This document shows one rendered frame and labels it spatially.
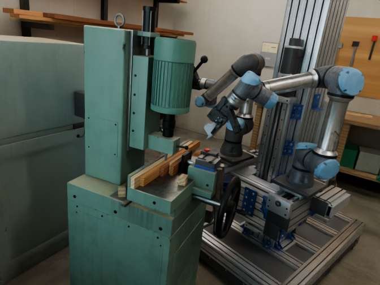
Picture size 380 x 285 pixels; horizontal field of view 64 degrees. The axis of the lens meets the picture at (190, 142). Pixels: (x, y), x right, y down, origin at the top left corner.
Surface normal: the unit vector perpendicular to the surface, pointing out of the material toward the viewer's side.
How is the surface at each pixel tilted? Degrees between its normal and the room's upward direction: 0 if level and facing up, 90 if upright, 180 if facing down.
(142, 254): 90
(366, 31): 90
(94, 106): 90
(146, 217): 90
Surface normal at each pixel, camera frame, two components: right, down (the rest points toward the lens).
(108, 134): -0.41, 0.25
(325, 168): 0.21, 0.46
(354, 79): 0.23, 0.22
